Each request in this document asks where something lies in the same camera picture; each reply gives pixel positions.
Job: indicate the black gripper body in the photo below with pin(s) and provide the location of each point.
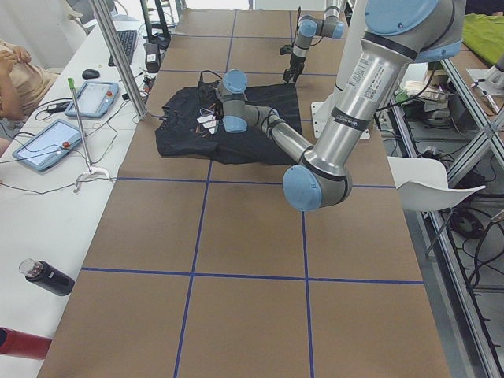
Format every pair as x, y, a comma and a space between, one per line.
294, 64

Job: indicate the black graphic t-shirt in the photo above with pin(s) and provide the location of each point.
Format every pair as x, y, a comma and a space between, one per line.
180, 133

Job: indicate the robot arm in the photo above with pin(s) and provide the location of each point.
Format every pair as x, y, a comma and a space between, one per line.
330, 26
392, 34

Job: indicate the black power adapter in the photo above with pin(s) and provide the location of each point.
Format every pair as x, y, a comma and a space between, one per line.
152, 57

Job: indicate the black keyboard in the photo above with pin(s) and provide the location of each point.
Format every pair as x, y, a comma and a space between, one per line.
128, 40

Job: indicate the white chair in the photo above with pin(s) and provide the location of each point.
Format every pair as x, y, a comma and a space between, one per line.
423, 185

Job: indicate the green cloth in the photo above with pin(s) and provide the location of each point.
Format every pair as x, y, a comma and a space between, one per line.
483, 35

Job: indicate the blue teach pendant far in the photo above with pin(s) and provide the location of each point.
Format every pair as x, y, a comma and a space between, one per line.
94, 98

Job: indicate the blue teach pendant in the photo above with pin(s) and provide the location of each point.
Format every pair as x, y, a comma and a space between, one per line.
94, 98
49, 146

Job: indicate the black computer mouse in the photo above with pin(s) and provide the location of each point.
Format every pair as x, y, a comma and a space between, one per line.
89, 74

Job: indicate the metal stand with green tip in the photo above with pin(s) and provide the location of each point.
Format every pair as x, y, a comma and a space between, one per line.
91, 170

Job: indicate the blue teach pendant near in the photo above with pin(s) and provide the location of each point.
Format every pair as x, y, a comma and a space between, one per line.
49, 146

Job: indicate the seated person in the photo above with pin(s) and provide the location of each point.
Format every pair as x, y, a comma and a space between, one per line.
23, 84

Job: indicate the black water bottle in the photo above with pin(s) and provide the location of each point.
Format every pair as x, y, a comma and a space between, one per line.
46, 276

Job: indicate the red bottle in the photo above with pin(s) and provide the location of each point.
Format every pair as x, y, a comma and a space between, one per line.
23, 345

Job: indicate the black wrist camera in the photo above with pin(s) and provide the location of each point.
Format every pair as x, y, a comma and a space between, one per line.
286, 49

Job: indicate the grey aluminium frame post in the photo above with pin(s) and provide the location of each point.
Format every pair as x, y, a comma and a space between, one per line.
105, 22

